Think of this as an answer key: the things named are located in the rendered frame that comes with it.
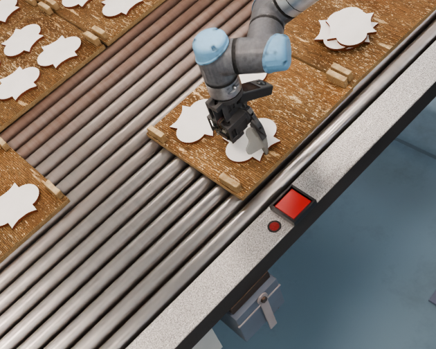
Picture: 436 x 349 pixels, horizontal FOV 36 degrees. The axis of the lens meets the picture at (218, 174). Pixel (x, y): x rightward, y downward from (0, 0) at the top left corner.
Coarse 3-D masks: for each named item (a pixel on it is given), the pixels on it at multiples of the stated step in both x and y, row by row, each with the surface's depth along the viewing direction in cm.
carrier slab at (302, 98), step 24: (288, 72) 176; (312, 72) 174; (192, 96) 179; (264, 96) 173; (288, 96) 171; (312, 96) 169; (336, 96) 167; (168, 120) 176; (288, 120) 166; (312, 120) 164; (168, 144) 171; (192, 144) 169; (216, 144) 167; (288, 144) 161; (216, 168) 162; (240, 168) 160; (264, 168) 159; (240, 192) 156
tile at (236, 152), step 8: (264, 120) 167; (272, 120) 166; (264, 128) 165; (272, 128) 165; (272, 136) 163; (232, 144) 165; (240, 144) 164; (272, 144) 162; (232, 152) 163; (240, 152) 162; (256, 152) 161; (232, 160) 162; (240, 160) 161; (248, 160) 161; (256, 160) 161
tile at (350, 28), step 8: (344, 8) 182; (352, 8) 181; (336, 16) 181; (344, 16) 180; (352, 16) 179; (360, 16) 178; (368, 16) 178; (328, 24) 180; (336, 24) 179; (344, 24) 178; (352, 24) 177; (360, 24) 176; (368, 24) 176; (336, 32) 177; (344, 32) 176; (352, 32) 175; (360, 32) 175; (368, 32) 174; (328, 40) 177; (344, 40) 174; (352, 40) 174; (360, 40) 173
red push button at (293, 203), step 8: (296, 192) 153; (280, 200) 153; (288, 200) 153; (296, 200) 152; (304, 200) 152; (280, 208) 152; (288, 208) 151; (296, 208) 151; (304, 208) 150; (296, 216) 150
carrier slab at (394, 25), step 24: (336, 0) 188; (360, 0) 186; (384, 0) 184; (408, 0) 181; (432, 0) 179; (288, 24) 187; (312, 24) 185; (384, 24) 178; (408, 24) 176; (312, 48) 179; (360, 48) 175; (384, 48) 173; (360, 72) 170
